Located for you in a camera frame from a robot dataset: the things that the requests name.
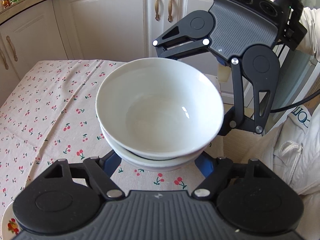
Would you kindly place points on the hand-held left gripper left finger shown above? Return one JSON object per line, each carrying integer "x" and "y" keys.
{"x": 112, "y": 163}

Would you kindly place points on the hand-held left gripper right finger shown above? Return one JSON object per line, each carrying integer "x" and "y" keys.
{"x": 205, "y": 165}

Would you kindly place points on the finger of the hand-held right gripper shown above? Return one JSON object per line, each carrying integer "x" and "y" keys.
{"x": 227, "y": 125}
{"x": 170, "y": 47}

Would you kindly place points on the white fruit-print plate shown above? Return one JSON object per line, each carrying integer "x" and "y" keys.
{"x": 8, "y": 226}

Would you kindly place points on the person's right forearm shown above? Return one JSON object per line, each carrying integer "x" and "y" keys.
{"x": 311, "y": 30}

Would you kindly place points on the white jacket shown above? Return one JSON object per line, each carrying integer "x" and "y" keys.
{"x": 295, "y": 155}

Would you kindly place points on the cherry-print tablecloth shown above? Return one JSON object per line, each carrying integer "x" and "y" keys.
{"x": 50, "y": 105}

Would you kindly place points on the grey kitchen countertop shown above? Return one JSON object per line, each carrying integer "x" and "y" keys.
{"x": 30, "y": 1}

